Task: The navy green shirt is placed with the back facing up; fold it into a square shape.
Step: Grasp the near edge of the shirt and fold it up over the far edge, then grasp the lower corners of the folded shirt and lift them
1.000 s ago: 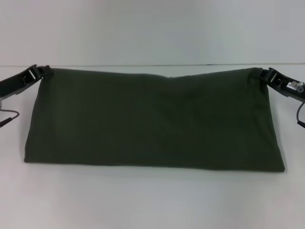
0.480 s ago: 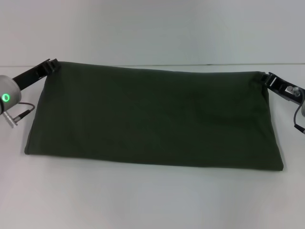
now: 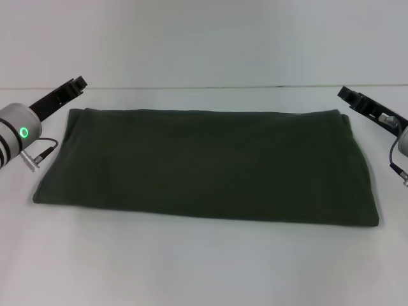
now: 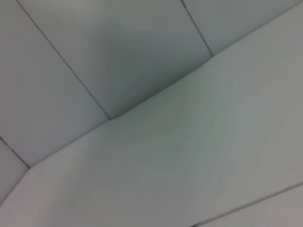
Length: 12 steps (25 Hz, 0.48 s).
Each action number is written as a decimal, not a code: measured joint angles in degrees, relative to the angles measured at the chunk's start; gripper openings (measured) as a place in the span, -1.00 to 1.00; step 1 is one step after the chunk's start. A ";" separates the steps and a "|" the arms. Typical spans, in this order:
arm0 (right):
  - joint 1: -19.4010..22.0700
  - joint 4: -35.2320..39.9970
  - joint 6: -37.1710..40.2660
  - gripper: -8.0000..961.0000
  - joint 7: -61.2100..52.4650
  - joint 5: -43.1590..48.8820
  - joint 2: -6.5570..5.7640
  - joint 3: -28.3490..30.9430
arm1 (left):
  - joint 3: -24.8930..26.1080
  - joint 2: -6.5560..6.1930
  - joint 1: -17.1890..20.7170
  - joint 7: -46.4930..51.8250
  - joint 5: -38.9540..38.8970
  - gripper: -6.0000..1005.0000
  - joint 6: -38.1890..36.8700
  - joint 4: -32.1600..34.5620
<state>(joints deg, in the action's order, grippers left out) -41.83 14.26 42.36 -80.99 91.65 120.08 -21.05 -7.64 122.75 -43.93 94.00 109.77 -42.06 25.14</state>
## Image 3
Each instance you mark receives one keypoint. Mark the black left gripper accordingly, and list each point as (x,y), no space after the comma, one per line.
(54,99)

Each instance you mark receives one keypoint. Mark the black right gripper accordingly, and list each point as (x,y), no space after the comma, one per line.
(379,111)

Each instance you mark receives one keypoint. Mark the dark green t-shirt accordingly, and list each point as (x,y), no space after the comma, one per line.
(207,165)

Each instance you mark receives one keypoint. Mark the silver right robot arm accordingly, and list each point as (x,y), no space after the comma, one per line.
(403,140)

